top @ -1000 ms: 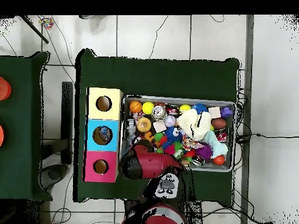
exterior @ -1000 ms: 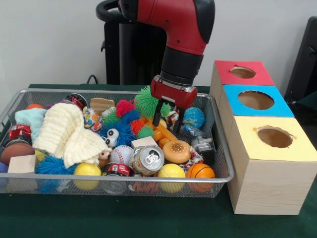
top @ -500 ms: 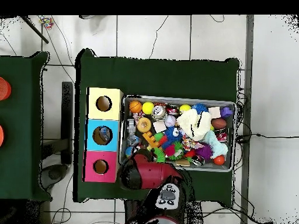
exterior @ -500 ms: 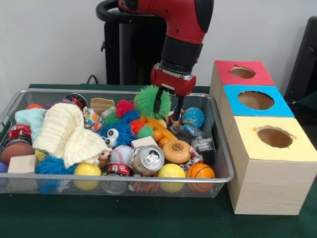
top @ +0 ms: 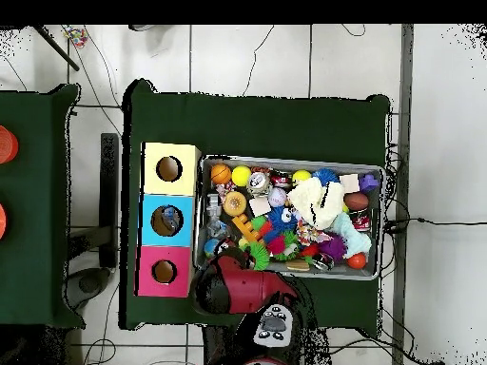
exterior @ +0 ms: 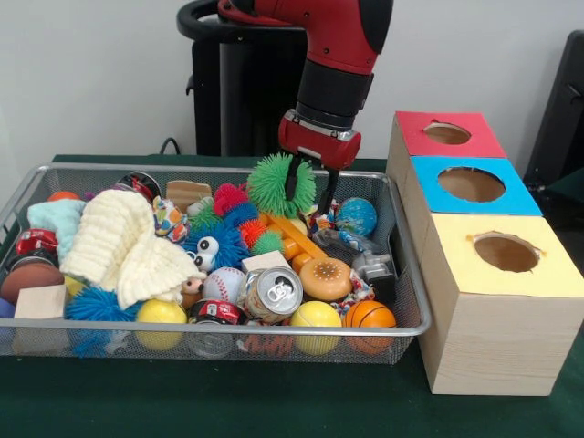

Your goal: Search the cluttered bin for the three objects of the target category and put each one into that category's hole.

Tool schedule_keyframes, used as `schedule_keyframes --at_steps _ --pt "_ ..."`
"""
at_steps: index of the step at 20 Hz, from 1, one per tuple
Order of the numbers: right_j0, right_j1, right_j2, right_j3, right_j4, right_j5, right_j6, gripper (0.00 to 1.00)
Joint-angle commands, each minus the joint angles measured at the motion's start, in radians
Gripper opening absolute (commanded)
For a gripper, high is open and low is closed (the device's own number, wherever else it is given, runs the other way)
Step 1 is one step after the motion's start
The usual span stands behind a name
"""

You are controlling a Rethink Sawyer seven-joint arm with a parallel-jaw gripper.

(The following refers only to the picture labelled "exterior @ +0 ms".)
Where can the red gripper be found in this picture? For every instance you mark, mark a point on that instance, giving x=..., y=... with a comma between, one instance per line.
x=319, y=143

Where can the crushed clear plastic bottle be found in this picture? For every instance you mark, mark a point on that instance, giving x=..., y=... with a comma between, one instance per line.
x=340, y=237

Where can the cream waffle cloth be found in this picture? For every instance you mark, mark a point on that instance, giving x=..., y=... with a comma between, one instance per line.
x=123, y=246

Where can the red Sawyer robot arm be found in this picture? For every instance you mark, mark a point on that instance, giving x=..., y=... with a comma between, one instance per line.
x=337, y=45

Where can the wooden box with three holes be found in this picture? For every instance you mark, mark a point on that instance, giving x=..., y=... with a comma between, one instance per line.
x=493, y=347

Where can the green spiky rubber ball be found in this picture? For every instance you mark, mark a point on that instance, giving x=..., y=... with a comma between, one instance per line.
x=269, y=187

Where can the opened silver drink can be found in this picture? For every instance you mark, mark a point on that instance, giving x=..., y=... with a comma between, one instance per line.
x=273, y=294

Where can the white baseball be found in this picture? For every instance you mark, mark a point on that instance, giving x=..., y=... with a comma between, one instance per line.
x=223, y=283

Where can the orange plush toy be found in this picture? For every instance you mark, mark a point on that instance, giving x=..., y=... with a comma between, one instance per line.
x=191, y=287

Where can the purple spiky rubber ball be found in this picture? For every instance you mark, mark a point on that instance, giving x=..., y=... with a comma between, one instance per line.
x=89, y=196

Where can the blue spiky ball with eyes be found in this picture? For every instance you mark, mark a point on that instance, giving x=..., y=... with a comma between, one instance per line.
x=91, y=308

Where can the mint knitted cloth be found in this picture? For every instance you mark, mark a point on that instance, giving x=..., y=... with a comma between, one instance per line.
x=55, y=219

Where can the side table with green cloth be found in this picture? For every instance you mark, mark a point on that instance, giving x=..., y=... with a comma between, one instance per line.
x=570, y=187

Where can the black upright panel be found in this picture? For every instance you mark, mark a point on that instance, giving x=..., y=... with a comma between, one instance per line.
x=561, y=105

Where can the plain wooden block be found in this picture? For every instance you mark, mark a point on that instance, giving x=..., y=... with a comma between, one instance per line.
x=40, y=303

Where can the brown toy football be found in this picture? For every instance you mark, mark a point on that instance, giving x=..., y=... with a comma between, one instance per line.
x=29, y=280

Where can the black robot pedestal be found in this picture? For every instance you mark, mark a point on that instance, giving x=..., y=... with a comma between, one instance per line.
x=246, y=91

